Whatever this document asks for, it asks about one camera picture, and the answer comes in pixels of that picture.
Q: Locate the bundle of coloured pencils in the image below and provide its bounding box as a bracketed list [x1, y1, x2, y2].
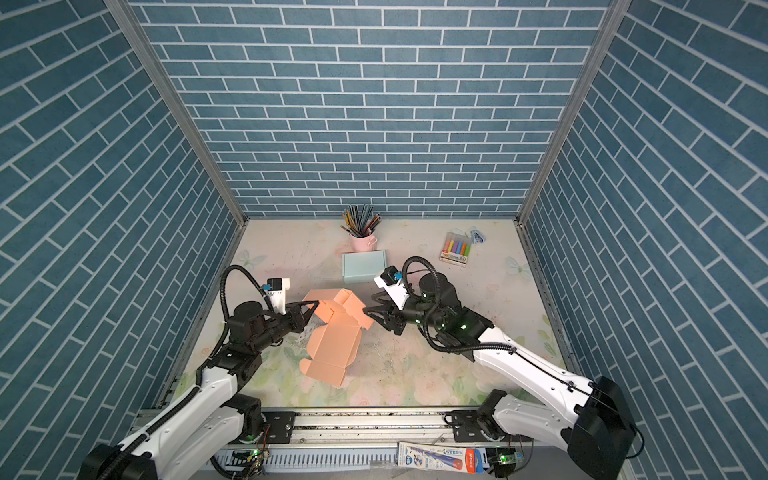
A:
[341, 204, 381, 238]

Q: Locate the pack of coloured markers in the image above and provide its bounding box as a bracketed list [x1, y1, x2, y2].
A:
[439, 232, 472, 267]

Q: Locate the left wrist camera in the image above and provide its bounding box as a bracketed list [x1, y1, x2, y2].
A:
[263, 278, 291, 314]

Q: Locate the white toothpaste style box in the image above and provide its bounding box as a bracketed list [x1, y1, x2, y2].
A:
[397, 442, 487, 474]

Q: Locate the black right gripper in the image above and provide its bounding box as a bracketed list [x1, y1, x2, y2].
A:
[364, 288, 447, 335]

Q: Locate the light blue paper box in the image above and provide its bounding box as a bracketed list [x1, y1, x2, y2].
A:
[342, 250, 387, 284]

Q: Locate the left aluminium corner post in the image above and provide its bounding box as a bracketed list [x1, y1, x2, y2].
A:
[104, 0, 247, 227]

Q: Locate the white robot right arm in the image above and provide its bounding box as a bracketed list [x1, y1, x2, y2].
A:
[364, 256, 643, 479]

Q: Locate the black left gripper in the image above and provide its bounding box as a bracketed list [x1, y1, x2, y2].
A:
[250, 299, 319, 356]

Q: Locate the aluminium corner post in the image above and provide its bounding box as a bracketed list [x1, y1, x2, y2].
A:
[517, 0, 631, 228]
[104, 0, 247, 227]

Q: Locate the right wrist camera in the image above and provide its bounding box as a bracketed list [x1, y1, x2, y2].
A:
[372, 265, 410, 311]

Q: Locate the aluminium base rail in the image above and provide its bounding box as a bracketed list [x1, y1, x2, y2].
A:
[137, 405, 619, 448]

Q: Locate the pink paper box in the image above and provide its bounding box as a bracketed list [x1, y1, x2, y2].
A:
[299, 289, 374, 387]

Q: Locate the pink metal pencil bucket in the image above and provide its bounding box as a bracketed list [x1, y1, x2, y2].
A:
[350, 234, 377, 253]

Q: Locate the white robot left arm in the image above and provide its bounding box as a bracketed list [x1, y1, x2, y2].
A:
[77, 265, 320, 479]

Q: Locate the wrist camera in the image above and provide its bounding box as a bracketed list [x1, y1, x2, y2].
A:
[372, 265, 410, 311]
[263, 278, 291, 314]

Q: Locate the right aluminium corner post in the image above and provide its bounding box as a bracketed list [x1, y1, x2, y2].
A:
[517, 0, 631, 228]

